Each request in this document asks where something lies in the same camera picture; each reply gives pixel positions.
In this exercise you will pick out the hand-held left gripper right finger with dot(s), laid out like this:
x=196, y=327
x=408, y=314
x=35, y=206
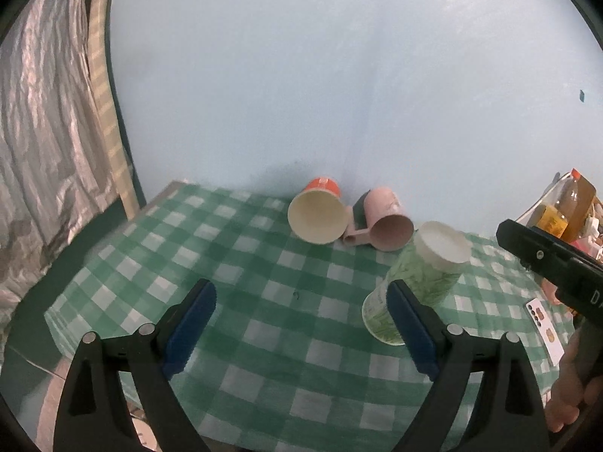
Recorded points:
x=412, y=327

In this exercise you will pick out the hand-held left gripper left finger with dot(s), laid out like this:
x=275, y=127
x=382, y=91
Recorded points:
x=188, y=325

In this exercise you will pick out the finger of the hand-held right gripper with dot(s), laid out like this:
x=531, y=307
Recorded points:
x=527, y=247

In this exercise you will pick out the green patterned paper cup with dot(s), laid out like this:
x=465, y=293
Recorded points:
x=424, y=273

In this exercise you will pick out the dark green cup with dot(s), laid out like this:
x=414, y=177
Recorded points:
x=360, y=207

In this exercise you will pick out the orange paper cup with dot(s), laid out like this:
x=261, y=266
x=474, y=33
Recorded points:
x=316, y=216

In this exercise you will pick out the person's right hand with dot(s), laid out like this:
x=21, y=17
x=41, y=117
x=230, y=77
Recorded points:
x=565, y=386

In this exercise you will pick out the yellow packet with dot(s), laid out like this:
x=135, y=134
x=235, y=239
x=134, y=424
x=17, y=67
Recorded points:
x=552, y=221

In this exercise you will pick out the white sticker card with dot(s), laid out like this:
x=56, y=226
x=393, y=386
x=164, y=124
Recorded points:
x=546, y=329

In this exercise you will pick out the orange-capped drink bottle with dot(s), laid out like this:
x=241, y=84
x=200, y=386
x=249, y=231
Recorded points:
x=571, y=197

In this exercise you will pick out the brown cardboard box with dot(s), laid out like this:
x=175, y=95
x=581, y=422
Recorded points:
x=584, y=207

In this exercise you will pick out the green checked tablecloth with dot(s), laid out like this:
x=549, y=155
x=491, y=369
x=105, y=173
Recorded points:
x=282, y=301

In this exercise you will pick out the pink mug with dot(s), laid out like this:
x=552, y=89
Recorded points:
x=388, y=228

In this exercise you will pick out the silver foil curtain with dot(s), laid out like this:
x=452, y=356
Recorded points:
x=42, y=150

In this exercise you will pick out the striped beige post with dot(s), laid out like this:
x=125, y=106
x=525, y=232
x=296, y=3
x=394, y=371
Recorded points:
x=106, y=103

